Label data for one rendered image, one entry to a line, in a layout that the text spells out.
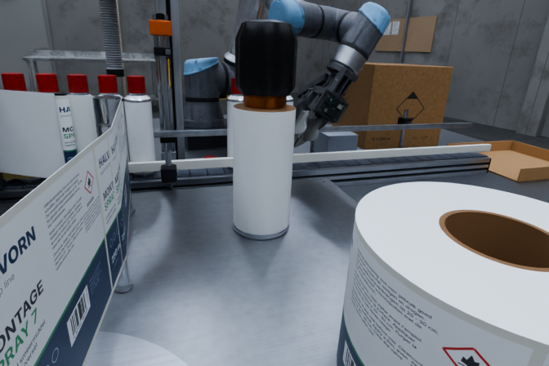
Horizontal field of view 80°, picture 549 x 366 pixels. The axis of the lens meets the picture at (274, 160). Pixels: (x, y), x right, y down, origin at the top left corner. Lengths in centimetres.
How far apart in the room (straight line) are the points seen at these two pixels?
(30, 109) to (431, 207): 60
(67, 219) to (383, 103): 98
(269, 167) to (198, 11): 869
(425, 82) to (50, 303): 112
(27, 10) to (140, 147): 808
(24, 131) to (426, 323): 63
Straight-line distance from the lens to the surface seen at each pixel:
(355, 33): 79
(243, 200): 47
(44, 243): 23
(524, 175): 113
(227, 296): 40
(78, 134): 61
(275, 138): 43
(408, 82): 115
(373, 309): 24
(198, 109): 113
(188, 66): 115
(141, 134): 72
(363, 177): 87
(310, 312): 38
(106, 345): 36
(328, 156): 80
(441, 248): 24
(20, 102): 67
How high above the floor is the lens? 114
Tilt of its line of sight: 18 degrees down
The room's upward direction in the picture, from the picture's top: 3 degrees clockwise
